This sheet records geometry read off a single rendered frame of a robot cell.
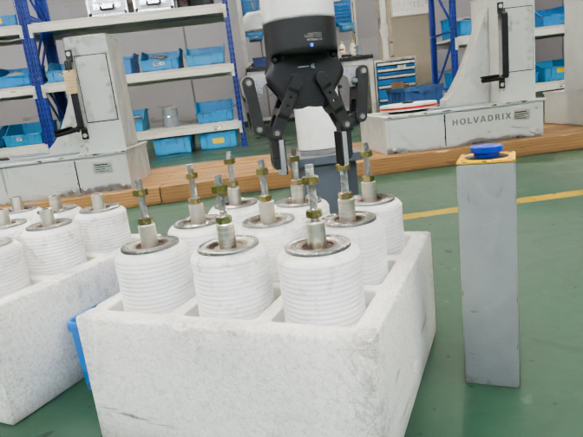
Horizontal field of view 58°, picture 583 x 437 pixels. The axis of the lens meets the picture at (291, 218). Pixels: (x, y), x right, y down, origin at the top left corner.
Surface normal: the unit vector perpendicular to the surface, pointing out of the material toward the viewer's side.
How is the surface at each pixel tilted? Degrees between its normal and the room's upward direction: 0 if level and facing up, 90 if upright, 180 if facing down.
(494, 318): 90
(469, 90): 90
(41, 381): 90
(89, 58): 90
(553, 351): 0
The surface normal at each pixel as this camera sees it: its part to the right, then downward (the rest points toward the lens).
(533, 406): -0.11, -0.97
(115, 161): 0.10, 0.22
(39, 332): 0.90, 0.00
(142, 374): -0.38, 0.25
